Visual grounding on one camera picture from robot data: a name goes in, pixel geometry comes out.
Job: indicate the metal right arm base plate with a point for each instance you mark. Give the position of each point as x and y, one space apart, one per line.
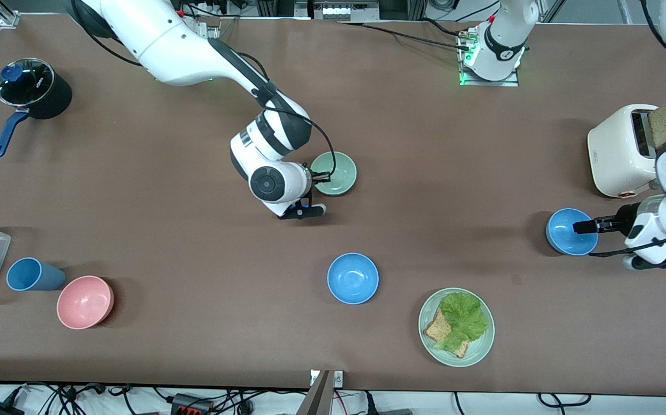
214 33

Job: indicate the white metal bracket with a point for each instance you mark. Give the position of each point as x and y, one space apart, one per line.
338 378

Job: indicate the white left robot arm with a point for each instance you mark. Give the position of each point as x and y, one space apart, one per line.
503 40

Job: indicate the pink bowl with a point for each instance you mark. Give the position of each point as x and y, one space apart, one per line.
85 302

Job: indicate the silver power strip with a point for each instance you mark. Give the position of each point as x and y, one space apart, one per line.
344 10

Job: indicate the white toaster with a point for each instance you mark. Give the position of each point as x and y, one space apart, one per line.
612 155

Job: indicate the green plate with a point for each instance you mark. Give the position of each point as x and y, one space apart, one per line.
480 349

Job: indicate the green lettuce leaf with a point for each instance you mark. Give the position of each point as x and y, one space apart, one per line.
465 317

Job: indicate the green bowl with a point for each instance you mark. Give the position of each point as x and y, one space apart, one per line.
338 176

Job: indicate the black red power strip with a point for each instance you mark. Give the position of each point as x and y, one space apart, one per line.
191 404

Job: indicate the black power adapter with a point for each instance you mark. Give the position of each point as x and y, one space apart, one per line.
1 409

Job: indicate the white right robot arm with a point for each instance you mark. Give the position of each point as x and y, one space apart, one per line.
171 40

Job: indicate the blue bowl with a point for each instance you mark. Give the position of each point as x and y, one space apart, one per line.
563 233
353 278

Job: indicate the glass lid blue knob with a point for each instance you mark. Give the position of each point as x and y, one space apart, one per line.
27 83

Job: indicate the brown toast slice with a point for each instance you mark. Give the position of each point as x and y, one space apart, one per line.
437 329

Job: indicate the blue cup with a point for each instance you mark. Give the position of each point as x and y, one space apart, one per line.
36 275

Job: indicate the dark camera pole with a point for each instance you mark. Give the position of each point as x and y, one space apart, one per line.
316 400

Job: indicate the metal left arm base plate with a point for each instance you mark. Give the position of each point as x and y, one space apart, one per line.
488 83

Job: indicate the aluminium frame profile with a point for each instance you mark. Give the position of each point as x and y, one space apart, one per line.
8 20

